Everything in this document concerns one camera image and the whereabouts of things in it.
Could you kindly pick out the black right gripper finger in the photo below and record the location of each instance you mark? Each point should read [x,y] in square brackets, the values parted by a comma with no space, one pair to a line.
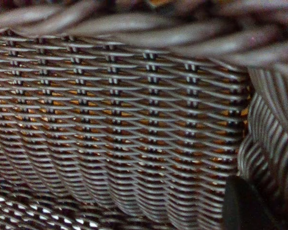
[244,208]

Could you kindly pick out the dark brown woven basket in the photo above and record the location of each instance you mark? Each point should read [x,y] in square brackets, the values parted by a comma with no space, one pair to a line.
[134,143]

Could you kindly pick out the orange woven basket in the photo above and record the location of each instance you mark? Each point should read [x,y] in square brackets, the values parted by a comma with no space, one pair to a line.
[158,2]

